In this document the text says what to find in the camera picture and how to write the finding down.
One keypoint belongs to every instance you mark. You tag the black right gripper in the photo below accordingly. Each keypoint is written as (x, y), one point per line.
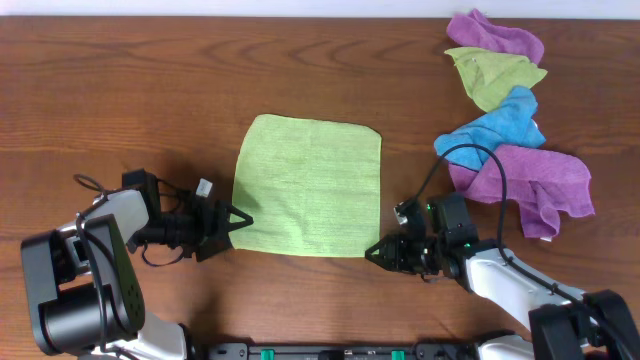
(395, 251)

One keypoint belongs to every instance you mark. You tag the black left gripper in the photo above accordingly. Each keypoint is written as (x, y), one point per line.
(207, 232)

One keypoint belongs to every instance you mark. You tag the light green cloth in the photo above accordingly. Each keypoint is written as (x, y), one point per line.
(312, 187)

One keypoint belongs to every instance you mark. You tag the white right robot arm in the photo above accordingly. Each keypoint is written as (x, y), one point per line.
(439, 241)

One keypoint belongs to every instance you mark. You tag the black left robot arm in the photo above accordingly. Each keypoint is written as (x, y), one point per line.
(84, 297)

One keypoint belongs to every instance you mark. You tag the large purple cloth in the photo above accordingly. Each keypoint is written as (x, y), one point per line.
(543, 183)

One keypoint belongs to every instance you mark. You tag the blue cloth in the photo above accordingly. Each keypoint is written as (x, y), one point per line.
(510, 123)

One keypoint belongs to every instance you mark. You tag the olive green cloth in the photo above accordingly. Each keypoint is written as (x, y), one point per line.
(488, 77)

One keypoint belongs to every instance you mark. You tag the purple cloth at top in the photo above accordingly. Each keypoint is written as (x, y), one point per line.
(475, 30)

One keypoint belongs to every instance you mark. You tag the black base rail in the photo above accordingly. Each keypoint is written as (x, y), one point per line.
(340, 351)

